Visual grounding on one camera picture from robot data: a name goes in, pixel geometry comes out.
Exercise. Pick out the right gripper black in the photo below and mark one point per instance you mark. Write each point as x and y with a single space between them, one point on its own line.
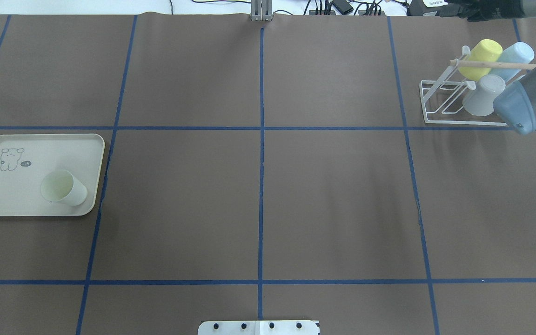
478 10

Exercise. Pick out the yellow cup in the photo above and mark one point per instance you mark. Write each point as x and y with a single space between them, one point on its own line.
485 51

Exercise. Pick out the grey cup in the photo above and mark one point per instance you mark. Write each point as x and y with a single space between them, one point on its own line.
479 102

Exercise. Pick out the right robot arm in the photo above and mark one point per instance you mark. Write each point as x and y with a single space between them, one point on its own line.
516 105

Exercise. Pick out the pale green cup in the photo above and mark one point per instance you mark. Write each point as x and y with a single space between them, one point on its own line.
61 186

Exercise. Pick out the grey labelled box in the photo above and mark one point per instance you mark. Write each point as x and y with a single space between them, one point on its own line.
426 7

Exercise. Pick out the right USB hub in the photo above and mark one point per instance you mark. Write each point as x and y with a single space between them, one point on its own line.
369 8

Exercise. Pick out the usb hub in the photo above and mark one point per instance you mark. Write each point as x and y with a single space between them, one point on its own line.
369 8
320 8

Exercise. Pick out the black power adapter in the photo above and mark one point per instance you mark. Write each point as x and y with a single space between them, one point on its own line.
342 6

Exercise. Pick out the left USB hub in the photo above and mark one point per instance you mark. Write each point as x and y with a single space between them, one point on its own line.
320 8

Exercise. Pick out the cream serving tray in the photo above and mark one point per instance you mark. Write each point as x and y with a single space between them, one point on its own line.
25 161

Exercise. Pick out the white wire cup rack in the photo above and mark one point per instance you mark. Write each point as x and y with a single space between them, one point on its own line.
442 99

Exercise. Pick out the aluminium frame post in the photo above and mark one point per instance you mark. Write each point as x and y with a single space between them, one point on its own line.
261 10

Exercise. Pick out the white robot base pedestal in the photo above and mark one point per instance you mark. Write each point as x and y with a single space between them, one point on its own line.
260 327

